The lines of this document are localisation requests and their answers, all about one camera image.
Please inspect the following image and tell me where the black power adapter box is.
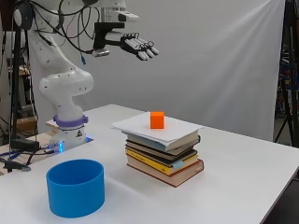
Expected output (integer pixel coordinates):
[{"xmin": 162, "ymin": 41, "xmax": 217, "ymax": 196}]
[{"xmin": 9, "ymin": 137, "xmax": 40, "ymax": 153}]

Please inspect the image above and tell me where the blue cable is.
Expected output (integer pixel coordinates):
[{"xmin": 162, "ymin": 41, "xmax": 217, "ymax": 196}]
[{"xmin": 0, "ymin": 149, "xmax": 21, "ymax": 161}]

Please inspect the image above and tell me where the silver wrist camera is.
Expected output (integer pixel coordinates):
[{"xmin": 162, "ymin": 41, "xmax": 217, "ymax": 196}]
[{"xmin": 91, "ymin": 47, "xmax": 111, "ymax": 59}]

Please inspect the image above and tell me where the brown cardboard box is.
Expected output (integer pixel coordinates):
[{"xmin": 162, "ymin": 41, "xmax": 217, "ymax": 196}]
[{"xmin": 16, "ymin": 116, "xmax": 38, "ymax": 133}]

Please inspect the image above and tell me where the yellow book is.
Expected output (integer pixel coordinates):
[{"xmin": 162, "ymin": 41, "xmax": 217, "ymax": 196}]
[{"xmin": 124, "ymin": 148, "xmax": 200, "ymax": 176}]

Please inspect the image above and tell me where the black book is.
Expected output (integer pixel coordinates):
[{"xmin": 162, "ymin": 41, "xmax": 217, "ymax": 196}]
[{"xmin": 124, "ymin": 145, "xmax": 199, "ymax": 166}]

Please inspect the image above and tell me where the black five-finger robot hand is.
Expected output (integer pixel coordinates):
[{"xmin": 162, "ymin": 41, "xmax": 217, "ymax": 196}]
[{"xmin": 120, "ymin": 31, "xmax": 160, "ymax": 62}]

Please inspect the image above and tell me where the white hanging backdrop sheet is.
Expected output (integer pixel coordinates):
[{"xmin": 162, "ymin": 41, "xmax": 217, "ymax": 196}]
[{"xmin": 27, "ymin": 0, "xmax": 286, "ymax": 143}]

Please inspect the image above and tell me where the grey-blue book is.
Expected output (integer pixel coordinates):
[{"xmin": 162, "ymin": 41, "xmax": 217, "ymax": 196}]
[{"xmin": 122, "ymin": 130, "xmax": 201, "ymax": 153}]

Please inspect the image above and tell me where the blue round tub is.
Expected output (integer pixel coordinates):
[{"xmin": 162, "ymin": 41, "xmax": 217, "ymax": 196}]
[{"xmin": 46, "ymin": 159, "xmax": 106, "ymax": 219}]

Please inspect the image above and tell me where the dark brown book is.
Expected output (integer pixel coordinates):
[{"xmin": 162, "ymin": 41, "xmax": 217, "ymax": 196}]
[{"xmin": 124, "ymin": 135, "xmax": 202, "ymax": 157}]

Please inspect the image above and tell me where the orange cube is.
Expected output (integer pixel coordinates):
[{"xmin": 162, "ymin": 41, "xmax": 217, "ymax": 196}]
[{"xmin": 149, "ymin": 111, "xmax": 165, "ymax": 130}]

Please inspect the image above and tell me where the black upright stand pole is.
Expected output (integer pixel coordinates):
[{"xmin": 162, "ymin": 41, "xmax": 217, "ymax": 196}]
[{"xmin": 8, "ymin": 28, "xmax": 23, "ymax": 142}]

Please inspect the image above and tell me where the black clamp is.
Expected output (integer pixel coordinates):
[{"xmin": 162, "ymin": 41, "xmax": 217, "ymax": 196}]
[{"xmin": 3, "ymin": 159, "xmax": 33, "ymax": 174}]

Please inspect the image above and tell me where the red-brown thick book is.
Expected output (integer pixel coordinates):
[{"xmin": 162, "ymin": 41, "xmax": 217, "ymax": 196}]
[{"xmin": 126, "ymin": 154, "xmax": 206, "ymax": 189}]

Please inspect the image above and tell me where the black tripod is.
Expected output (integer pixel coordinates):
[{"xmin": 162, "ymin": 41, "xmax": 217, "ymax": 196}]
[{"xmin": 273, "ymin": 0, "xmax": 299, "ymax": 147}]

